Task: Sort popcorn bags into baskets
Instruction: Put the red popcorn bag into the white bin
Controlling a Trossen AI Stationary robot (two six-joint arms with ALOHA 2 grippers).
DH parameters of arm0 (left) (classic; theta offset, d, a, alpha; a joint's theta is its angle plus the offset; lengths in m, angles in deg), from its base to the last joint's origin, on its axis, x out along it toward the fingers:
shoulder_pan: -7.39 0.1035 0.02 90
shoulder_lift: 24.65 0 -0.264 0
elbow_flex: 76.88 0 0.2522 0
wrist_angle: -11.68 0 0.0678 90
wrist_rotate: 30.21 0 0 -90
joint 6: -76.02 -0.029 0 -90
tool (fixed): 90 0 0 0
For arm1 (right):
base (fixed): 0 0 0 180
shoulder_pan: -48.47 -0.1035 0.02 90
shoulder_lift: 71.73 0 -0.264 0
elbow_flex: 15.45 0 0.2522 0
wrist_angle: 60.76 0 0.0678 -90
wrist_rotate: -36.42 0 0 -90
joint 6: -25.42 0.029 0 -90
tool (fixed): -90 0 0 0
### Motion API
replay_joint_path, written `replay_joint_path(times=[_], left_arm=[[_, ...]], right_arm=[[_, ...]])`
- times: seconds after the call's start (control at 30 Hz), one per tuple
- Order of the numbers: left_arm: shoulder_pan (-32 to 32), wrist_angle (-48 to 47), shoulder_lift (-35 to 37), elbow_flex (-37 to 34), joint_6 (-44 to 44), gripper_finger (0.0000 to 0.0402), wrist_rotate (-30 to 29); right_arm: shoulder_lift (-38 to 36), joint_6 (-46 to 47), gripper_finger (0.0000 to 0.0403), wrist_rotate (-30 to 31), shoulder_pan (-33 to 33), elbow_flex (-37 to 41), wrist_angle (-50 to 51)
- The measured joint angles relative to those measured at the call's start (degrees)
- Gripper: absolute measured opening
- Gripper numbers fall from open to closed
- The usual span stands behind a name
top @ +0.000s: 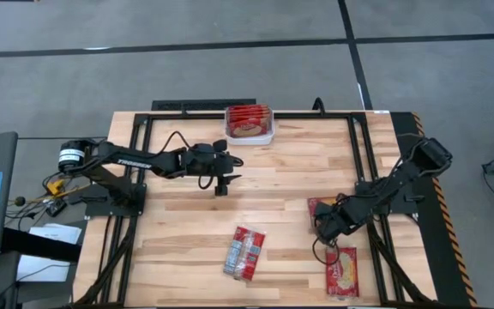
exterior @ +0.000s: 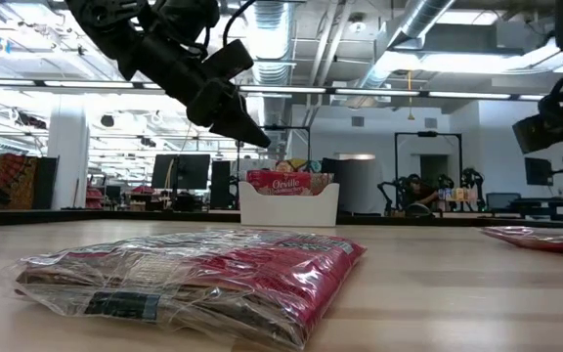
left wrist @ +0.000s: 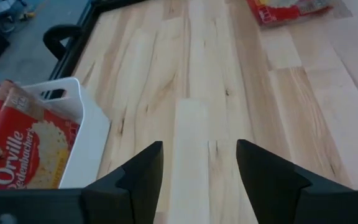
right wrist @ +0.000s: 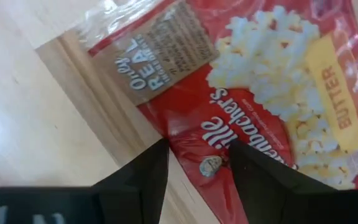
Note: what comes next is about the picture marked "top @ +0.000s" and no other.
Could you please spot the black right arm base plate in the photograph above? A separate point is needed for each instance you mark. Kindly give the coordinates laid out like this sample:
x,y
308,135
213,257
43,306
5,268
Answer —
x,y
401,208

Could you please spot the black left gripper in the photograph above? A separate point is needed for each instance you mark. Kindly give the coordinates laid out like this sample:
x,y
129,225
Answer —
x,y
221,165

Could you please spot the black hazard striped edge mat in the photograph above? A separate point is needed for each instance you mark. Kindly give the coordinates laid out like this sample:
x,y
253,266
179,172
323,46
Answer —
x,y
437,240

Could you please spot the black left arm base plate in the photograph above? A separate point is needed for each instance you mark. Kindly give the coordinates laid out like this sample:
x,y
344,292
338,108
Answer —
x,y
97,208

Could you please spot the yellow connector block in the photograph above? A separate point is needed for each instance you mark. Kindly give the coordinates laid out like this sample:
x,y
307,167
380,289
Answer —
x,y
54,188

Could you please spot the white paper sheet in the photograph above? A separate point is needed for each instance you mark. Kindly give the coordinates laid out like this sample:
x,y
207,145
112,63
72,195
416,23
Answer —
x,y
41,270
58,234

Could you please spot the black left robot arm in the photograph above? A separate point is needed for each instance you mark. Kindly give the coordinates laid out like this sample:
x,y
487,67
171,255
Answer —
x,y
133,162

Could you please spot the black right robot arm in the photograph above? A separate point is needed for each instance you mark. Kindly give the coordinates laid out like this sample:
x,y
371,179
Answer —
x,y
401,180

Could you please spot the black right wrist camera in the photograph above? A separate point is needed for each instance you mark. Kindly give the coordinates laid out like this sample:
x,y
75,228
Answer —
x,y
324,210

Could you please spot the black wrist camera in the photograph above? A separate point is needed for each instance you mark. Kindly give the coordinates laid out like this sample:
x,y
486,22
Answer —
x,y
202,151
324,210

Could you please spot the black aluminium table frame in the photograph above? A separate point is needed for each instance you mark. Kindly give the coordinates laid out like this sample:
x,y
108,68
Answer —
x,y
129,253

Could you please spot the black adapter box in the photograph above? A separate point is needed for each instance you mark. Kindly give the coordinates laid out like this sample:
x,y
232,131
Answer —
x,y
56,208

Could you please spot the white plastic basket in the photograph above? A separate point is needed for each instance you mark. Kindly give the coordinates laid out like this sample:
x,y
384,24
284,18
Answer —
x,y
251,141

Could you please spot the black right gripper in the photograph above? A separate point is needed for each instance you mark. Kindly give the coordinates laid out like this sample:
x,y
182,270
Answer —
x,y
339,227

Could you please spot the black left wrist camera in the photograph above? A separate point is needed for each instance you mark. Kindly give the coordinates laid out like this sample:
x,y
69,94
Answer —
x,y
202,151

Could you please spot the black round knob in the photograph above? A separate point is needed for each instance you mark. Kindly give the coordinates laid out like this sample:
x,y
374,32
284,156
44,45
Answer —
x,y
20,201

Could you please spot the black bar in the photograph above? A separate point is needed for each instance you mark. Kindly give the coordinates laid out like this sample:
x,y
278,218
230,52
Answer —
x,y
37,244

